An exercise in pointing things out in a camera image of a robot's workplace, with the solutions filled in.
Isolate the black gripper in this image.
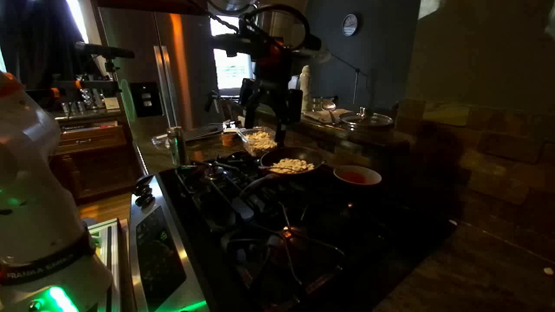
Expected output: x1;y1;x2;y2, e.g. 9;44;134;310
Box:
239;37;303;128

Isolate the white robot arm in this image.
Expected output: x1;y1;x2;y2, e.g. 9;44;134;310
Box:
0;72;114;312

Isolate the red and white bowl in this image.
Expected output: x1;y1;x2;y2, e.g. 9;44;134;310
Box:
333;164;382;185

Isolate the clear container of popcorn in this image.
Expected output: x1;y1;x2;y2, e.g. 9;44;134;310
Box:
239;128;277;155

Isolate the black frying pan with popcorn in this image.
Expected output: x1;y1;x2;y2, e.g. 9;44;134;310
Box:
260;147;323;174

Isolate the stainless steel refrigerator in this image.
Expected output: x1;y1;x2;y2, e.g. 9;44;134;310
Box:
97;6;217;129

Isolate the small green can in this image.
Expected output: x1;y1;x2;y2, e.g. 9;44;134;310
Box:
168;126;187;164

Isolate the black gas stove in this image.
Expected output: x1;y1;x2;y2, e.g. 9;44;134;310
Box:
130;152;453;312

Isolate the wooden drawer cabinet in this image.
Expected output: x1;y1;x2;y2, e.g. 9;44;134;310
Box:
52;112;140;202

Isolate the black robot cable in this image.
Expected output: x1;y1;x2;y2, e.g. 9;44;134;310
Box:
241;1;323;53

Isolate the round wall clock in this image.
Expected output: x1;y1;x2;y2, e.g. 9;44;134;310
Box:
342;11;359;36

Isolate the black camera on stand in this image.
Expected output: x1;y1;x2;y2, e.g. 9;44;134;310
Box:
75;41;135;79

